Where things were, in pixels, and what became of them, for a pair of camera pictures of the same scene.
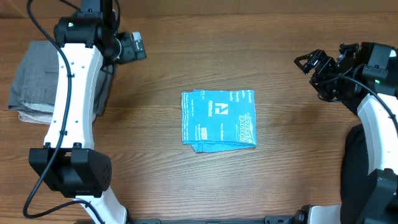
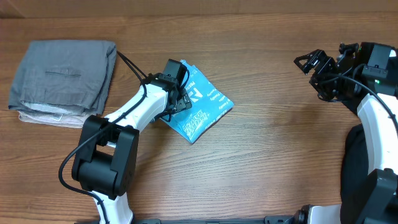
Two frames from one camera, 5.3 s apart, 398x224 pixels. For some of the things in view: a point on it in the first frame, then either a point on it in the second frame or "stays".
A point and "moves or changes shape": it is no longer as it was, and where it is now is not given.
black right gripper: (326, 94) stays
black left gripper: (130, 53) → (182, 101)
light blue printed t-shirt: (218, 119) moves or changes shape
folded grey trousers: (35, 79) stays
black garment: (355, 175) stays
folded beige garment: (35, 117) stays
